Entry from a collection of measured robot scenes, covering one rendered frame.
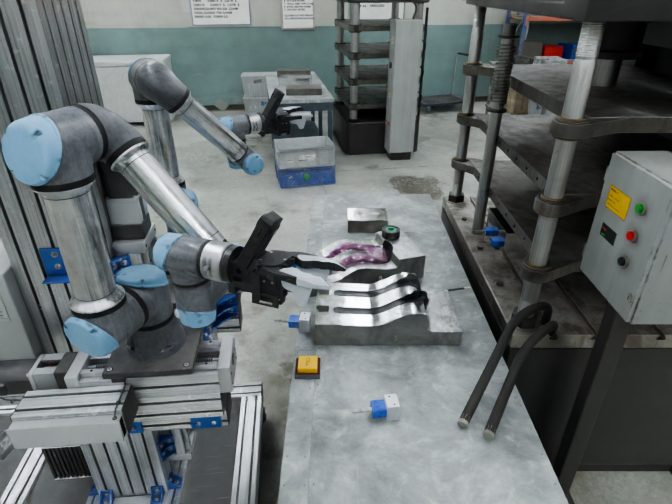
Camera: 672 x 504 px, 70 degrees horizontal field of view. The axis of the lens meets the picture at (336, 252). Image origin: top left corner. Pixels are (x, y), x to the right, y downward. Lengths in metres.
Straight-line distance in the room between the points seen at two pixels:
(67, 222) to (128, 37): 7.79
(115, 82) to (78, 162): 7.04
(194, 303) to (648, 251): 1.12
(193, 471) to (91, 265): 1.23
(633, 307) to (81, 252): 1.37
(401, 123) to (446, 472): 4.94
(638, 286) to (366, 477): 0.87
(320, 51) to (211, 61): 1.79
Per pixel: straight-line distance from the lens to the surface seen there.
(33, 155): 1.01
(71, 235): 1.09
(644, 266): 1.48
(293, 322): 1.73
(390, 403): 1.43
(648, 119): 1.78
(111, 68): 8.03
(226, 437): 2.23
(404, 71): 5.81
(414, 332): 1.68
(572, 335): 1.96
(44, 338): 1.67
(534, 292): 1.83
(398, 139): 5.97
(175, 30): 8.66
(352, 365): 1.62
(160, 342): 1.33
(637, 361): 2.16
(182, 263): 0.93
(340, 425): 1.44
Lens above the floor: 1.89
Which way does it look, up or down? 29 degrees down
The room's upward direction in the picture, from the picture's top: straight up
